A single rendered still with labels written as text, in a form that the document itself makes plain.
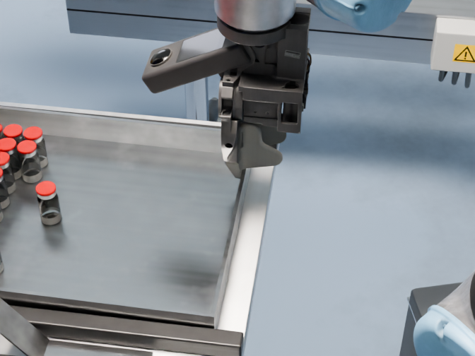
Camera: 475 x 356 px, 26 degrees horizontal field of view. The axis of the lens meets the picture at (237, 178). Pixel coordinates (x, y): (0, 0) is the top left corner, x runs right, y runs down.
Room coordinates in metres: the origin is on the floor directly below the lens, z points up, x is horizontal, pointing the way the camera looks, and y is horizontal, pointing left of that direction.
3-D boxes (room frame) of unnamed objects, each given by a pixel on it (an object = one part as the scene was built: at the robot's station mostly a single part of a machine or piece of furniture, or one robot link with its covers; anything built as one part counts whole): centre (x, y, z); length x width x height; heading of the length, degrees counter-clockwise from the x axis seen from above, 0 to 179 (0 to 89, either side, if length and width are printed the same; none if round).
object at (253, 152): (0.77, -0.02, 0.95); 0.06 x 0.03 x 0.09; 82
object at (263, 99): (0.79, -0.02, 1.06); 0.09 x 0.08 x 0.12; 82
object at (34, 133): (0.83, 0.22, 0.90); 0.02 x 0.02 x 0.05
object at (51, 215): (0.75, 0.20, 0.90); 0.02 x 0.02 x 0.04
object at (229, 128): (0.77, 0.01, 1.00); 0.05 x 0.02 x 0.09; 172
